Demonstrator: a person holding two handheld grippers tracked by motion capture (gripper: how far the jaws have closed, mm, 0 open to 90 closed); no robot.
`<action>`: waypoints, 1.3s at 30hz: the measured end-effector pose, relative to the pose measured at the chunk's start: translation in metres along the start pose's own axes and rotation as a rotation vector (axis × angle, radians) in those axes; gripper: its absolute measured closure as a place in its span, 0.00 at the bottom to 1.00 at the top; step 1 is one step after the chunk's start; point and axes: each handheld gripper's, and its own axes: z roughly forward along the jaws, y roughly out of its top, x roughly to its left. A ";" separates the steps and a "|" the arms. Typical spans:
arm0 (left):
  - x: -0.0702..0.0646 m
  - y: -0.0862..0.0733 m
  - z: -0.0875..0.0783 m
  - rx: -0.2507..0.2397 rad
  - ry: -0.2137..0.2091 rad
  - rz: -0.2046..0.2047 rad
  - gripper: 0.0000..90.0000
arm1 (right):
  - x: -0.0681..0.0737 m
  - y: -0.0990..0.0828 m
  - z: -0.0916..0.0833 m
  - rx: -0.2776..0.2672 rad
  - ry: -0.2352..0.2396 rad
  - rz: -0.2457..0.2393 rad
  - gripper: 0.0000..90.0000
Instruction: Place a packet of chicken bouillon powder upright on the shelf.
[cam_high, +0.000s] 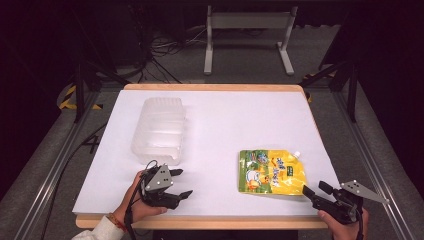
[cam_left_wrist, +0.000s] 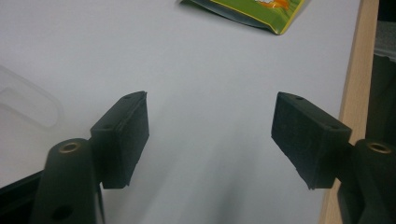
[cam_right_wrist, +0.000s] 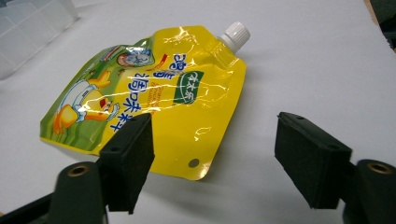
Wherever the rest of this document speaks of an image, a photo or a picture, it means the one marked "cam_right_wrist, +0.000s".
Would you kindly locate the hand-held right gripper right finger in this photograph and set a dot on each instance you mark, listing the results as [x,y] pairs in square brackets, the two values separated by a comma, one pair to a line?
[314,158]

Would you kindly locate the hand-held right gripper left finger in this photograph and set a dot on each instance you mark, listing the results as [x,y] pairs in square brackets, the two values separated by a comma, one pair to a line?
[124,161]

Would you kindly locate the yellow spouted seasoning pouch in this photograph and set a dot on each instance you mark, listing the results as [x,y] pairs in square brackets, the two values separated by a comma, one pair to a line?
[190,93]

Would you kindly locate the clear plastic storage box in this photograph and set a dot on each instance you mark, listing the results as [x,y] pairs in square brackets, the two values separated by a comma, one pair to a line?
[28,28]

